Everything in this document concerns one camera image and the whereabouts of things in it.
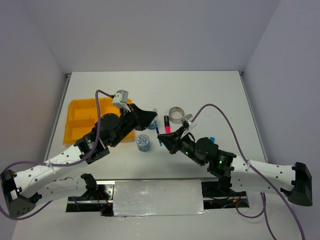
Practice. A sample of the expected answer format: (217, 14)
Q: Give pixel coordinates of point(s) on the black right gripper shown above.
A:
(172, 140)

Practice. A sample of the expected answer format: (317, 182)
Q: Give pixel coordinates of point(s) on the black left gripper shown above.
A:
(142, 118)

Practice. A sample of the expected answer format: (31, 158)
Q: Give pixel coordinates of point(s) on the blue gel pen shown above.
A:
(157, 131)

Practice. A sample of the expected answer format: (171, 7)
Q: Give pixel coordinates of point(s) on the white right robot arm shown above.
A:
(235, 175)

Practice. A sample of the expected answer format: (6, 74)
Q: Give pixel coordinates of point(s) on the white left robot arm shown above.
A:
(48, 181)

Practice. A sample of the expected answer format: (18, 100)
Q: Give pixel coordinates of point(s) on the blue putty jar far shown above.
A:
(153, 125)

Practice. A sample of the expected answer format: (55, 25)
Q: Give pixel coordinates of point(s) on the blue putty jar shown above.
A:
(153, 125)
(143, 142)

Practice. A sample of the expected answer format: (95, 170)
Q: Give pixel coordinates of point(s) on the pink highlighter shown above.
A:
(167, 126)

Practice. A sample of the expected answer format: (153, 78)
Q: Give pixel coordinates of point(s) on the blue putty jar near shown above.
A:
(143, 142)

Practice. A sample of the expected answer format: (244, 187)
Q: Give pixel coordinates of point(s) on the white tape roll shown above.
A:
(176, 115)

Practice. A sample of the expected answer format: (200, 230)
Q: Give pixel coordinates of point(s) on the yellow compartment bin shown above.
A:
(82, 116)

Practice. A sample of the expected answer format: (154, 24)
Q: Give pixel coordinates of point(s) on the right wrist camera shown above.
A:
(188, 124)

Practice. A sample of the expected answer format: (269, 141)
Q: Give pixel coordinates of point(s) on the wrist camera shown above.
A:
(120, 99)
(188, 124)

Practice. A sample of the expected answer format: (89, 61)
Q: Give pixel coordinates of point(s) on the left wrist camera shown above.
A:
(120, 99)

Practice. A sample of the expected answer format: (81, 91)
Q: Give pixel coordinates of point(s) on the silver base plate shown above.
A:
(146, 198)

